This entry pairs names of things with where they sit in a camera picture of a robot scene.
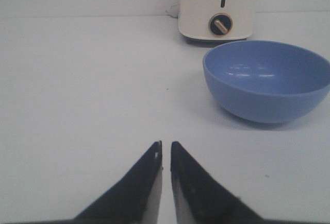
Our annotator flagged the white two-slot toaster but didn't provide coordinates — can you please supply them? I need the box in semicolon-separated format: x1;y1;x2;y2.
178;0;256;43

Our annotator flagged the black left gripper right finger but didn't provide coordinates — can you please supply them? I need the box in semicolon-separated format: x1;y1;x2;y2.
170;141;263;224

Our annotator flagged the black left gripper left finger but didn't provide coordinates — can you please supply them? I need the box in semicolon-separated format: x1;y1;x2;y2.
74;141;162;223

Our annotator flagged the blue plastic bowl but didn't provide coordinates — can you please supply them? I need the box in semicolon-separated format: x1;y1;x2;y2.
203;41;329;124

